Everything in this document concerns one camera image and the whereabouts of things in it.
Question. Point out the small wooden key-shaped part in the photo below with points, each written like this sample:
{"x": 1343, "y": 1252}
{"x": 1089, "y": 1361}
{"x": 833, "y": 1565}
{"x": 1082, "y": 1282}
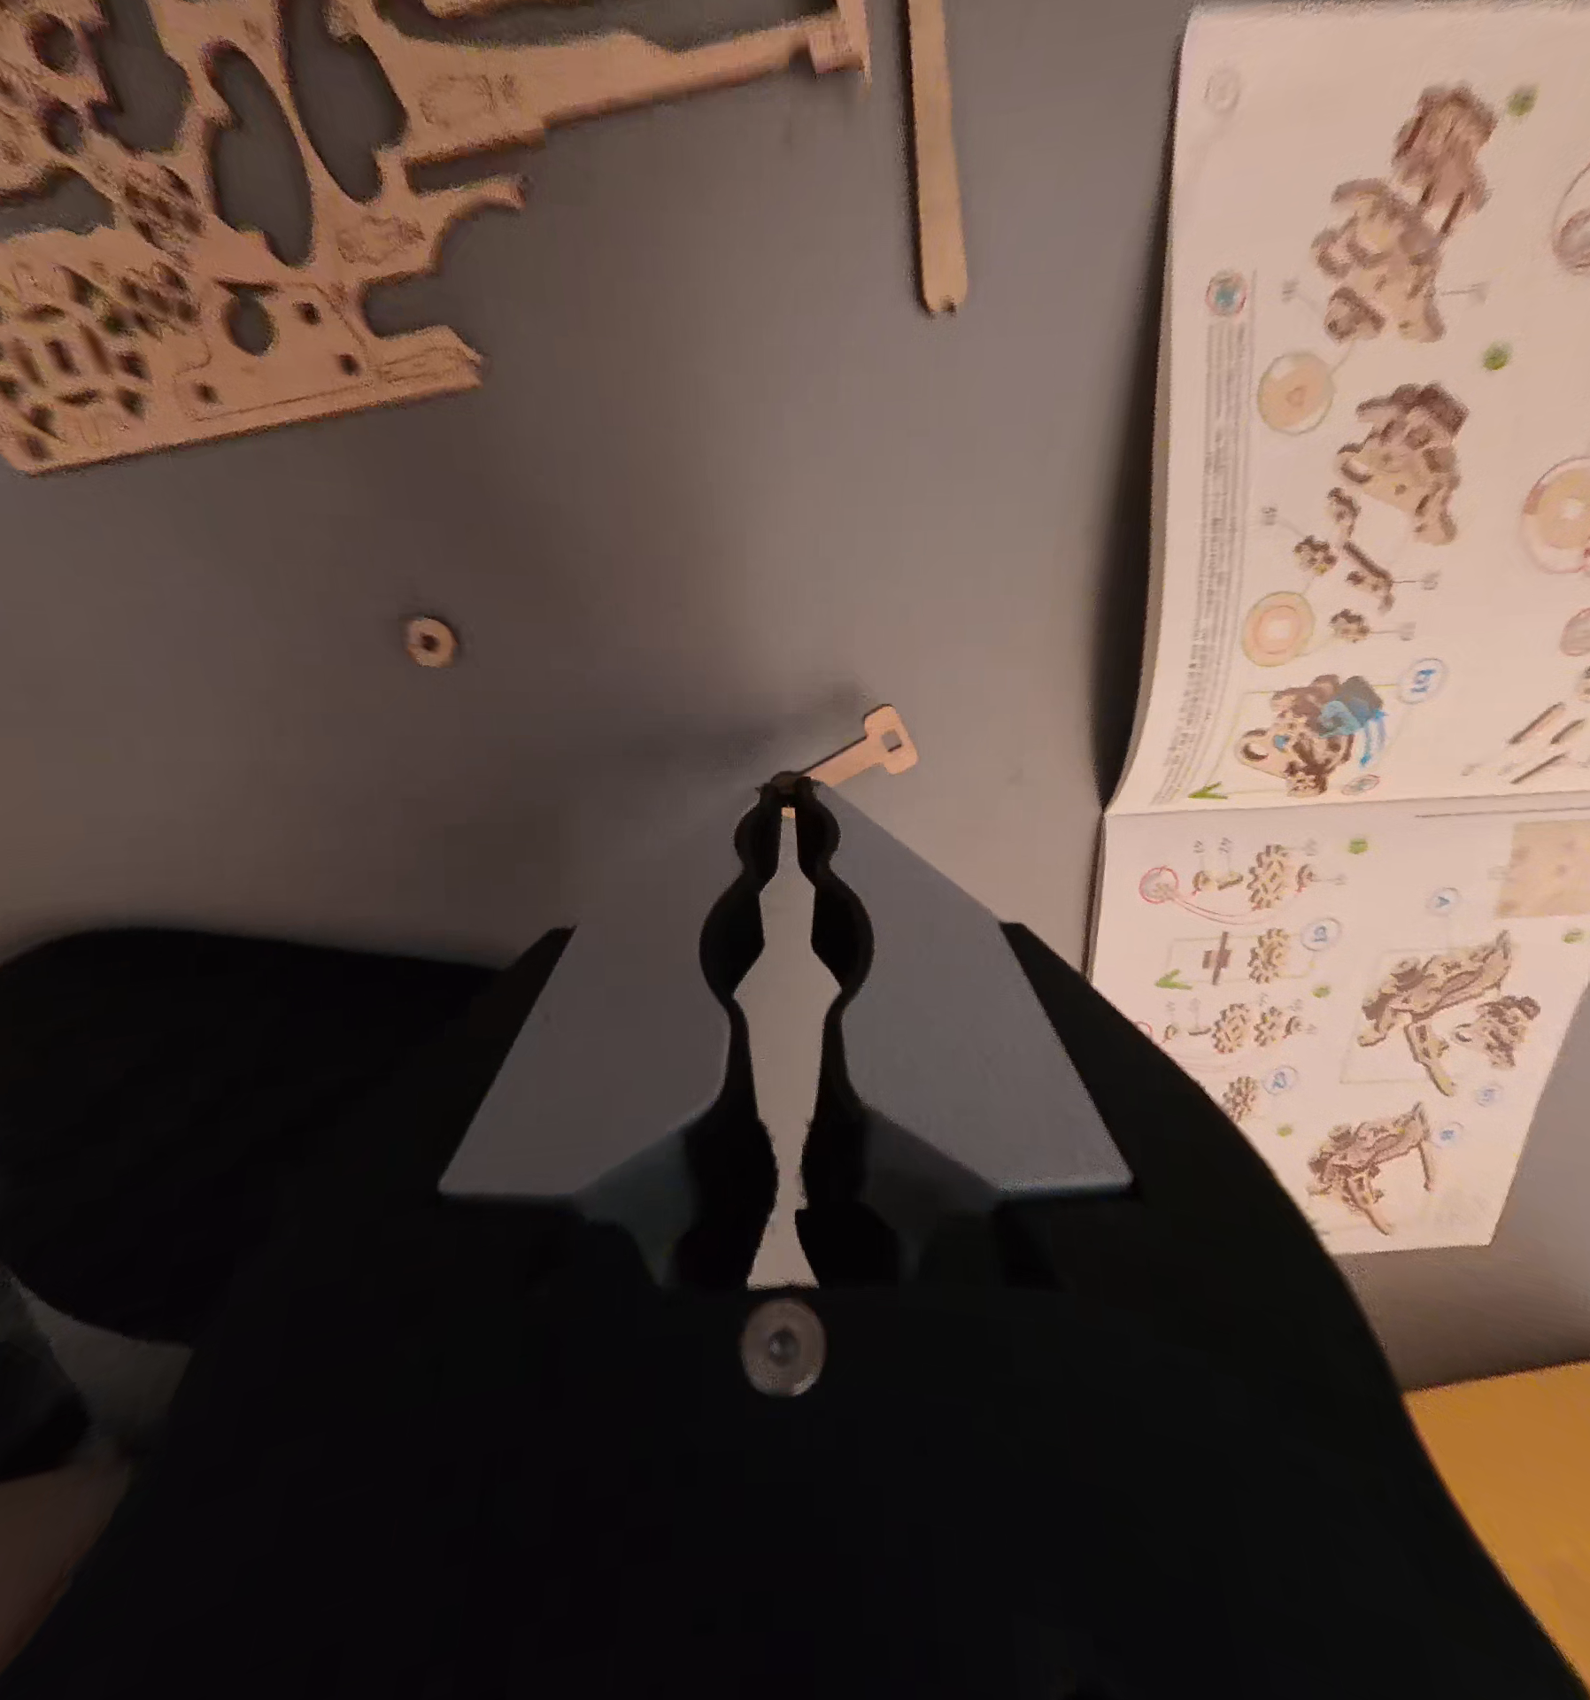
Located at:
{"x": 874, "y": 748}

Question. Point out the open instruction booklet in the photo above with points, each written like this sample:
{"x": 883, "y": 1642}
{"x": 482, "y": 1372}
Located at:
{"x": 1340, "y": 533}

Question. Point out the black quilted cushion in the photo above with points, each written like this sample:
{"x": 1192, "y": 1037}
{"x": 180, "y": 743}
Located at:
{"x": 184, "y": 1129}

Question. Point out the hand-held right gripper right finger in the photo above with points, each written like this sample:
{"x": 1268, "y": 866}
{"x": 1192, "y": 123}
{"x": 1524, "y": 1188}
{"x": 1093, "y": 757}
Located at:
{"x": 981, "y": 1078}

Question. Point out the laser-cut wooden parts sheet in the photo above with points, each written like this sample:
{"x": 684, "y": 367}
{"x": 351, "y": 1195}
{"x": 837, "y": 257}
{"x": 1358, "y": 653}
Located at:
{"x": 342, "y": 266}

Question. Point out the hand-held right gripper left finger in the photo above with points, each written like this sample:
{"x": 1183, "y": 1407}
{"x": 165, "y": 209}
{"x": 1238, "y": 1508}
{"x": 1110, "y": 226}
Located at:
{"x": 581, "y": 1078}

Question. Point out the thin wooden strip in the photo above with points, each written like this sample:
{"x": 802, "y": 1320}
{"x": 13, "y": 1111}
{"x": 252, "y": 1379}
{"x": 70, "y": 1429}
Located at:
{"x": 935, "y": 160}

